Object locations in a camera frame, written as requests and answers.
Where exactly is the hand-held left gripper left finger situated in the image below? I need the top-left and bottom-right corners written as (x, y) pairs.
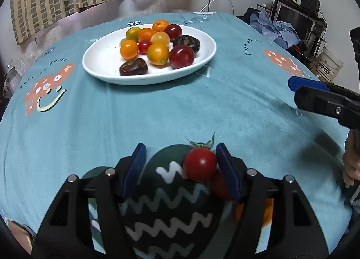
top-left (31, 143), bottom-right (147, 259)

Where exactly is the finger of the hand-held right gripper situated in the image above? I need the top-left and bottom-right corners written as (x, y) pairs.
top-left (294, 85), bottom-right (360, 117)
top-left (288, 76), bottom-right (360, 97)

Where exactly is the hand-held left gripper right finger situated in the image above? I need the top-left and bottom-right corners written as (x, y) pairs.
top-left (216, 143), bottom-right (329, 259)

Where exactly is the red cherry tomato with stem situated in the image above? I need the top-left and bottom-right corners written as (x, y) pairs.
top-left (183, 132), bottom-right (218, 183)

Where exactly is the dark purple tomato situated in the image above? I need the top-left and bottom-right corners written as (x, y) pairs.
top-left (119, 58), bottom-right (149, 76)

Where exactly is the white oval plate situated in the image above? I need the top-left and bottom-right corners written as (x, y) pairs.
top-left (82, 20), bottom-right (217, 85)

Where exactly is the yellow-orange tomato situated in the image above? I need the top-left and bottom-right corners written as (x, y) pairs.
top-left (146, 42), bottom-right (170, 66)

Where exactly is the small glossy orange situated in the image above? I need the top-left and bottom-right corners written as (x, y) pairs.
top-left (236, 199), bottom-right (274, 227)
top-left (120, 39), bottom-right (139, 60)

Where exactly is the large pale yellow longan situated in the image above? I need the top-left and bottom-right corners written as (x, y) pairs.
top-left (150, 31), bottom-right (171, 47)

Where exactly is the orange mandarin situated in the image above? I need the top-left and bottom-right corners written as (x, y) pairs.
top-left (152, 20), bottom-right (171, 32)
top-left (137, 28), bottom-right (157, 42)

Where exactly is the greenish yellow mandarin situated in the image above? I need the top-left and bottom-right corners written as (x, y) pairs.
top-left (125, 27), bottom-right (141, 42)

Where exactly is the person's right hand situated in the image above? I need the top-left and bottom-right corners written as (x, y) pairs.
top-left (342, 128), bottom-right (360, 189)

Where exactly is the white plastic bucket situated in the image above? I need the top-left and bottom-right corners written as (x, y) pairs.
top-left (318, 47), bottom-right (344, 81)

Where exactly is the pile of blue clothes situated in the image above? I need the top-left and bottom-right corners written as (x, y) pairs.
top-left (249, 12), bottom-right (301, 49)

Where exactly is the black television screen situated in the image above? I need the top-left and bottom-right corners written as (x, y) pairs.
top-left (277, 3), bottom-right (315, 41)

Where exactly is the blue printed tablecloth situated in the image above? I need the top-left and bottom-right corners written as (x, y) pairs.
top-left (0, 12), bottom-right (358, 259)

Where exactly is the black hat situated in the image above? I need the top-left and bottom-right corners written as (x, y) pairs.
top-left (242, 7), bottom-right (265, 25)

